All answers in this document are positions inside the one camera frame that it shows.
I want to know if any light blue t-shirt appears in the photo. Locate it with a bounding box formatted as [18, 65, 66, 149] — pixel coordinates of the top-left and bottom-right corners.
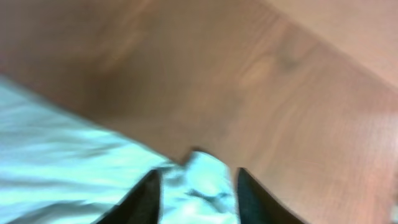
[1, 78, 239, 224]

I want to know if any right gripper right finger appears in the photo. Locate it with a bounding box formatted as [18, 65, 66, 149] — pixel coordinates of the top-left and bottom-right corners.
[236, 167, 307, 224]

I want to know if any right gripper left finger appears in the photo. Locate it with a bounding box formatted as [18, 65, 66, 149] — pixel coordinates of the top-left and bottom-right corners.
[95, 169, 161, 224]

